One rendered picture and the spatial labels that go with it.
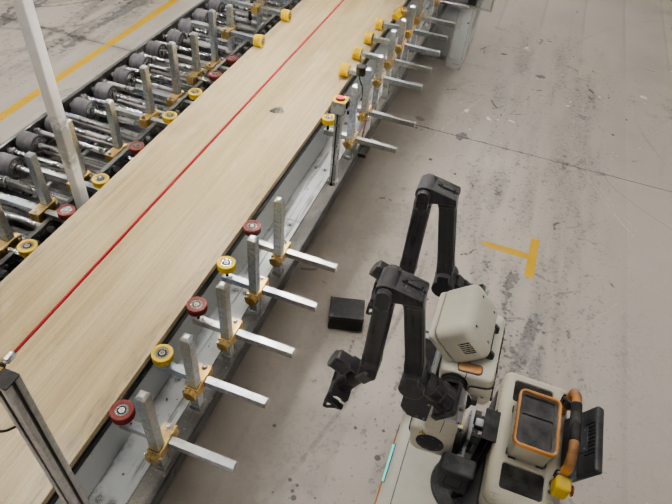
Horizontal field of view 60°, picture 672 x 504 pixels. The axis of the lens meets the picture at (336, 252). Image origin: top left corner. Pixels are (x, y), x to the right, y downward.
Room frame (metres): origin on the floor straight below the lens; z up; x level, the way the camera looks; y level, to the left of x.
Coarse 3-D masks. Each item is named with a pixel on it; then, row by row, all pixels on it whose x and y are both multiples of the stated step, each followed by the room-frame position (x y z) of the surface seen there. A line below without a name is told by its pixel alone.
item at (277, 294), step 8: (224, 280) 1.67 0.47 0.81; (232, 280) 1.66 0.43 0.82; (240, 280) 1.66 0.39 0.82; (248, 288) 1.64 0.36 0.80; (264, 288) 1.63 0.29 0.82; (272, 288) 1.64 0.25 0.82; (272, 296) 1.61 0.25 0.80; (280, 296) 1.60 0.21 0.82; (288, 296) 1.60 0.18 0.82; (296, 296) 1.61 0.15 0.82; (296, 304) 1.58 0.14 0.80; (304, 304) 1.57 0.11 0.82; (312, 304) 1.58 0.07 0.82
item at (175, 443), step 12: (132, 420) 0.97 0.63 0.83; (132, 432) 0.94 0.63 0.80; (144, 432) 0.93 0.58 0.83; (168, 444) 0.90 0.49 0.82; (180, 444) 0.90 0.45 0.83; (192, 444) 0.91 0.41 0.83; (192, 456) 0.88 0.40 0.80; (204, 456) 0.87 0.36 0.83; (216, 456) 0.88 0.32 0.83; (228, 468) 0.84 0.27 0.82
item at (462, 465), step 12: (468, 420) 1.17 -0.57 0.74; (468, 432) 1.09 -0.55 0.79; (456, 444) 1.13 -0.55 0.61; (444, 456) 1.00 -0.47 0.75; (456, 456) 1.01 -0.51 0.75; (468, 456) 1.07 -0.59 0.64; (444, 468) 0.96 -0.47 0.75; (456, 468) 0.96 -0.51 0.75; (468, 468) 0.97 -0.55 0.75; (444, 480) 0.95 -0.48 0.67; (456, 480) 0.94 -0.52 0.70; (468, 480) 0.93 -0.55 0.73; (456, 492) 0.94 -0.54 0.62
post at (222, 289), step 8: (216, 288) 1.35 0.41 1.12; (224, 288) 1.35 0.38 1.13; (224, 296) 1.35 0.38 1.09; (224, 304) 1.35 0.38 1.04; (224, 312) 1.35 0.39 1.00; (224, 320) 1.35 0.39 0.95; (224, 328) 1.35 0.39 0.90; (224, 336) 1.35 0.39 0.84; (224, 352) 1.35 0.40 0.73; (232, 352) 1.36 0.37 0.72
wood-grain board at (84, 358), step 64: (320, 0) 4.51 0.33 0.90; (384, 0) 4.65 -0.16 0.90; (256, 64) 3.41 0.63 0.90; (320, 64) 3.51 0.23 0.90; (192, 128) 2.64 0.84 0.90; (256, 128) 2.71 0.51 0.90; (128, 192) 2.06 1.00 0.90; (192, 192) 2.11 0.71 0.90; (256, 192) 2.17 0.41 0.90; (64, 256) 1.62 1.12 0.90; (128, 256) 1.66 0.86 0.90; (192, 256) 1.70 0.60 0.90; (0, 320) 1.27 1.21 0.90; (64, 320) 1.30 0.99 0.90; (128, 320) 1.33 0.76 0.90; (64, 384) 1.04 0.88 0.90; (128, 384) 1.07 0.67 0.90; (0, 448) 0.79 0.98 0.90; (64, 448) 0.81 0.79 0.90
